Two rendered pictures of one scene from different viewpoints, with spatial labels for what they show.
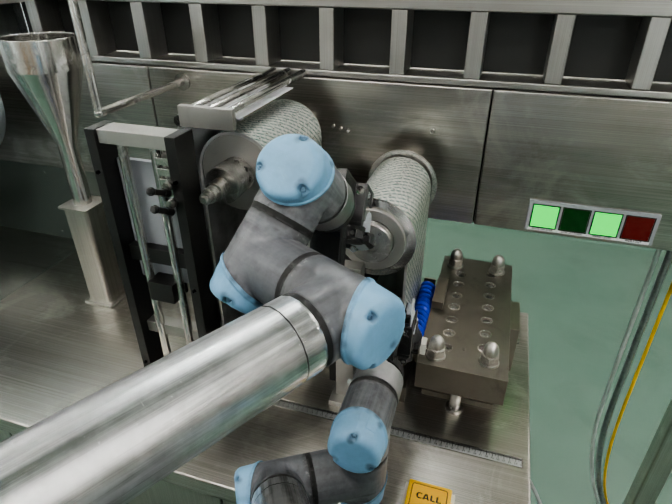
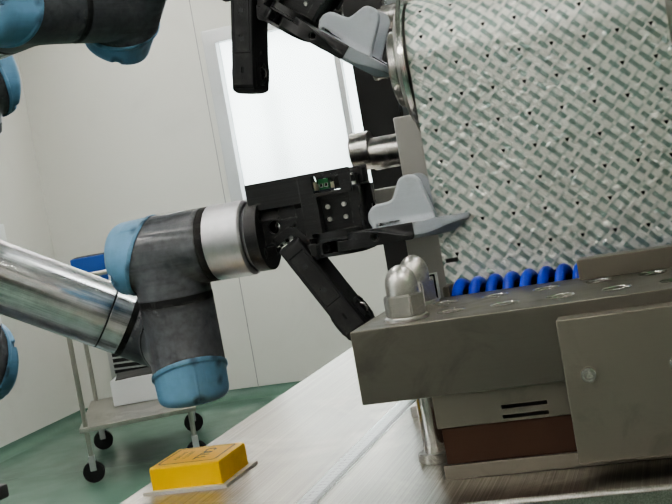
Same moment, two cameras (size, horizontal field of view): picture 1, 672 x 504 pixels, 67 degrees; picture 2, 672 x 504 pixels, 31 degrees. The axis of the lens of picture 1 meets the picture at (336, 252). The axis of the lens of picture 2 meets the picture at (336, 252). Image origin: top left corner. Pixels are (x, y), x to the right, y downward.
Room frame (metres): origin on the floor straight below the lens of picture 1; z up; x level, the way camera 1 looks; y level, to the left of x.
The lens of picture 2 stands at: (0.63, -1.25, 1.15)
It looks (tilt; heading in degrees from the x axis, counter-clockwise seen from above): 3 degrees down; 89
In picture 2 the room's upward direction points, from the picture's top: 10 degrees counter-clockwise
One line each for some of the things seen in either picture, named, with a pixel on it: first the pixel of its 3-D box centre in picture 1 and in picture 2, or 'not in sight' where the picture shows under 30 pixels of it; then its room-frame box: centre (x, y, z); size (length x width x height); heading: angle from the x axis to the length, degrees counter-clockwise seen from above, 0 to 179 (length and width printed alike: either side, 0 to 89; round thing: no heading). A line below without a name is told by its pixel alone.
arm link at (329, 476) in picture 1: (350, 472); (183, 347); (0.48, -0.02, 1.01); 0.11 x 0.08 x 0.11; 103
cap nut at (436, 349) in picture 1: (436, 345); (414, 279); (0.72, -0.18, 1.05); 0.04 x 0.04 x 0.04
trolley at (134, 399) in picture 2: not in sight; (130, 354); (-0.33, 4.67, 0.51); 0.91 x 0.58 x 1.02; 96
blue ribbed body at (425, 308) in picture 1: (421, 311); (569, 281); (0.85, -0.18, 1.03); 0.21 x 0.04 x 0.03; 162
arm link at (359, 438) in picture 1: (363, 425); (166, 254); (0.48, -0.04, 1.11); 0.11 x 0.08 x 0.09; 162
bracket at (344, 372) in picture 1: (345, 338); (418, 265); (0.74, -0.02, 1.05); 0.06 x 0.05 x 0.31; 162
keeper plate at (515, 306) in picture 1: (511, 335); (635, 383); (0.85, -0.38, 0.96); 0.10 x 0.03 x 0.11; 162
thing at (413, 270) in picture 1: (414, 272); (557, 179); (0.86, -0.16, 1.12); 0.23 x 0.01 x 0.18; 162
